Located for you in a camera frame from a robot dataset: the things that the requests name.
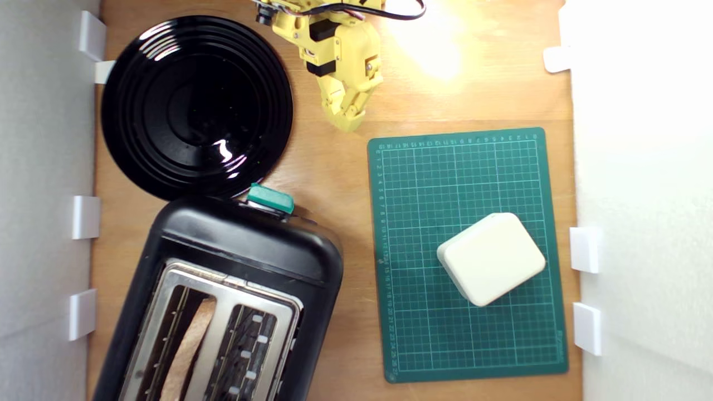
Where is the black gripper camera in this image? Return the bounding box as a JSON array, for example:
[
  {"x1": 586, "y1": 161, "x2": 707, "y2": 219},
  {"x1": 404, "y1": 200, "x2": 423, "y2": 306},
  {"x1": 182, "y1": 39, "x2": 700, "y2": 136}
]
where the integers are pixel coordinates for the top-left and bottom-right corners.
[{"x1": 254, "y1": 0, "x2": 280, "y2": 26}]

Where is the black two-slot toaster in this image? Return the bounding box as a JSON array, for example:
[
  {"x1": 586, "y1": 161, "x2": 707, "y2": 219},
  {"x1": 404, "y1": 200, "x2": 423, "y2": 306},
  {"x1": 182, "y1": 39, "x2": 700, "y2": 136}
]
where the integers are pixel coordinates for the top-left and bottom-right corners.
[{"x1": 92, "y1": 195, "x2": 344, "y2": 401}]

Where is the white block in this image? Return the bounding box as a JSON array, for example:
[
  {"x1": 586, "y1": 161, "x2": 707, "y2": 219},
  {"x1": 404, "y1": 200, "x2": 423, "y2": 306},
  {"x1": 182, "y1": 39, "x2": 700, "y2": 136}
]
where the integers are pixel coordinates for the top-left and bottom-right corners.
[{"x1": 436, "y1": 212, "x2": 547, "y2": 307}]

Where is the green toaster lever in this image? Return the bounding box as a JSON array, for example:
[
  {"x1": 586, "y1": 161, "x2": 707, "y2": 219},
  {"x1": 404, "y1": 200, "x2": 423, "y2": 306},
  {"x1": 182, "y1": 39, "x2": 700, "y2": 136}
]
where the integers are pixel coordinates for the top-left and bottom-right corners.
[{"x1": 246, "y1": 183, "x2": 295, "y2": 215}]

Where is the green cutting mat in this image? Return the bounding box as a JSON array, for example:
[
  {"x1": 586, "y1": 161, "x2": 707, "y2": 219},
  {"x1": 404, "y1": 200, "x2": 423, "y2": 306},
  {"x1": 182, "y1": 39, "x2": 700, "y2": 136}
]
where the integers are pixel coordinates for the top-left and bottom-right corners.
[{"x1": 367, "y1": 127, "x2": 569, "y2": 384}]

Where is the black cable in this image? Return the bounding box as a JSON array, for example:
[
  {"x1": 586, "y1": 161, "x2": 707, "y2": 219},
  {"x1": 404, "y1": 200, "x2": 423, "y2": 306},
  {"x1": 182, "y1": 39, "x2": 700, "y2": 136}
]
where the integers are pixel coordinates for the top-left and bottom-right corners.
[{"x1": 312, "y1": 0, "x2": 427, "y2": 22}]

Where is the brown bread slice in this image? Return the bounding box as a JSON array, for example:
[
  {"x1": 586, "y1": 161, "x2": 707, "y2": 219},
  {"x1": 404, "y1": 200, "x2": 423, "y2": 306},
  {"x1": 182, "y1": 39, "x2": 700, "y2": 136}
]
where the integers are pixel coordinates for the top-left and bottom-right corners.
[{"x1": 160, "y1": 297, "x2": 217, "y2": 401}]

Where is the black plate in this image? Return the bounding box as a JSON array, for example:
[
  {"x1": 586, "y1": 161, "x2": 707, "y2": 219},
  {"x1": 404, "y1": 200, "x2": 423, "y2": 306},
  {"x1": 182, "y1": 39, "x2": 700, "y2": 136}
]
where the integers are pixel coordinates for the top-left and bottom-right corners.
[{"x1": 101, "y1": 15, "x2": 294, "y2": 202}]

